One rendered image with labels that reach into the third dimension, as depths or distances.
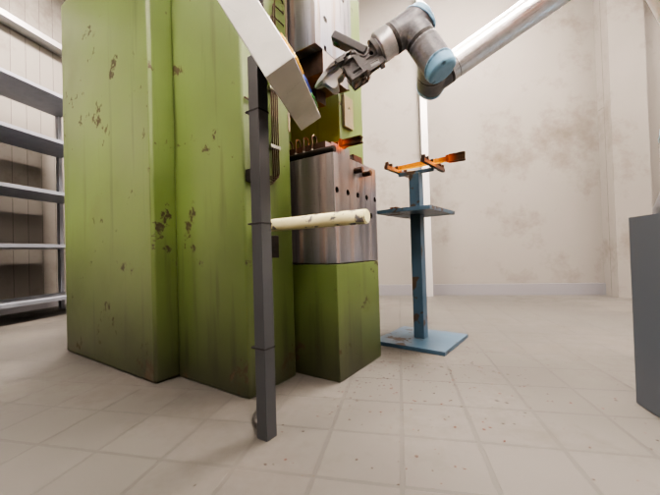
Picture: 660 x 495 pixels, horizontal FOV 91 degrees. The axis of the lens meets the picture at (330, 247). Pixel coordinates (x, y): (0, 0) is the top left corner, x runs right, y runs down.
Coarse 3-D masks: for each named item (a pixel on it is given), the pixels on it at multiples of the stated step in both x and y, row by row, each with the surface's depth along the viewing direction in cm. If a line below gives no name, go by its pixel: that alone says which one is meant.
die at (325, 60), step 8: (312, 56) 139; (320, 56) 137; (328, 56) 140; (304, 64) 141; (312, 64) 139; (320, 64) 137; (328, 64) 139; (304, 72) 141; (312, 72) 139; (320, 72) 137; (312, 80) 142; (344, 80) 150; (320, 88) 150; (344, 88) 151; (328, 96) 158
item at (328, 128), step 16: (352, 0) 188; (352, 16) 188; (352, 32) 187; (336, 96) 174; (352, 96) 184; (320, 112) 180; (336, 112) 174; (320, 128) 180; (336, 128) 174; (304, 144) 186
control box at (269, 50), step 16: (224, 0) 76; (240, 0) 76; (256, 0) 75; (240, 16) 76; (256, 16) 75; (240, 32) 76; (256, 32) 75; (272, 32) 74; (256, 48) 75; (272, 48) 74; (288, 48) 74; (272, 64) 74; (288, 64) 75; (272, 80) 77; (288, 80) 80; (288, 96) 86; (304, 96) 90; (304, 112) 98; (304, 128) 107
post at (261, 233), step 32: (256, 64) 91; (256, 96) 91; (256, 128) 91; (256, 160) 91; (256, 192) 91; (256, 224) 91; (256, 256) 91; (256, 288) 91; (256, 320) 91; (256, 352) 91; (256, 384) 91; (256, 416) 91
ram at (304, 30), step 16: (288, 0) 140; (304, 0) 135; (320, 0) 136; (336, 0) 147; (288, 16) 140; (304, 16) 135; (320, 16) 136; (336, 16) 146; (288, 32) 140; (304, 32) 135; (320, 32) 135; (304, 48) 136; (320, 48) 136; (336, 48) 145
